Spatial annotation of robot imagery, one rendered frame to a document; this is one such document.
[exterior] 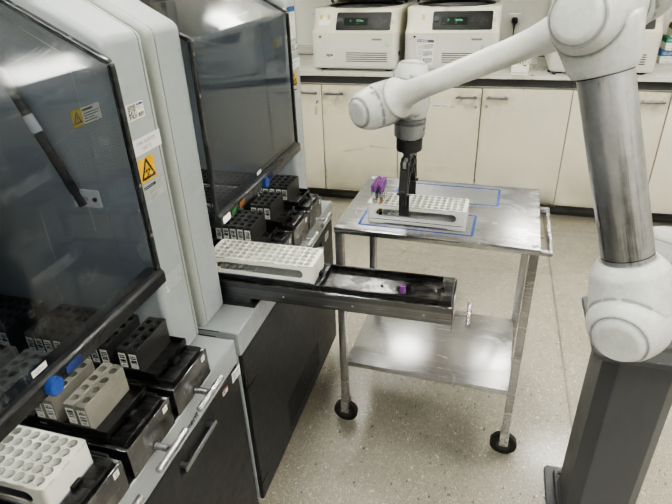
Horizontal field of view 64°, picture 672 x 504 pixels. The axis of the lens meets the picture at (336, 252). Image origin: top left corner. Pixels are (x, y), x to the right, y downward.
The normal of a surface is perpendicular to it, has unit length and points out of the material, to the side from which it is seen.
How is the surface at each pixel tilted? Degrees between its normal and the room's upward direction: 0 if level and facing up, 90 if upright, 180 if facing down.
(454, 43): 90
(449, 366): 0
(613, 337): 96
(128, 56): 90
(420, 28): 59
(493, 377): 0
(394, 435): 0
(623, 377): 90
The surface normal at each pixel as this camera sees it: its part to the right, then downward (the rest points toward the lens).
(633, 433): -0.27, 0.48
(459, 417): -0.04, -0.88
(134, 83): 0.96, 0.10
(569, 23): -0.68, 0.28
